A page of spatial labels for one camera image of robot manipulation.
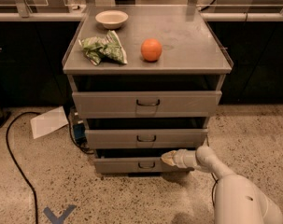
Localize white paper bowl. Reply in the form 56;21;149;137
95;10;128;30

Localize grey middle drawer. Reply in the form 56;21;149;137
85;129;207;149

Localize green chip bag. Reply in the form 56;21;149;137
78;30;127;66

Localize dark counter cabinets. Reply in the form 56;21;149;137
0;21;283;106

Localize white paper sheet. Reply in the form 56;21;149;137
30;106;68;139

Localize black cable left floor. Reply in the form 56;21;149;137
5;111;42;224

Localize orange fruit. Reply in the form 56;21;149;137
141;38;163;62

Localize black cable floor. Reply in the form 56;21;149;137
210;171;218;207
5;111;42;224

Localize grey bottom drawer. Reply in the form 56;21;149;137
93;157;184;174

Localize grey drawer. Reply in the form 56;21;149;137
73;91;221;119
85;129;207;149
93;157;184;174

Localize blue power device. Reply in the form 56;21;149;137
73;123;86;145

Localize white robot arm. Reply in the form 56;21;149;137
162;146;283;224

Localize blue tape floor marker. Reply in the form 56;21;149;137
43;204;78;224

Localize grey top drawer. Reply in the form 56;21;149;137
73;91;221;119

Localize grey drawer cabinet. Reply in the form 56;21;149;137
62;4;234;170

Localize black cable right floor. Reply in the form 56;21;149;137
210;171;218;207

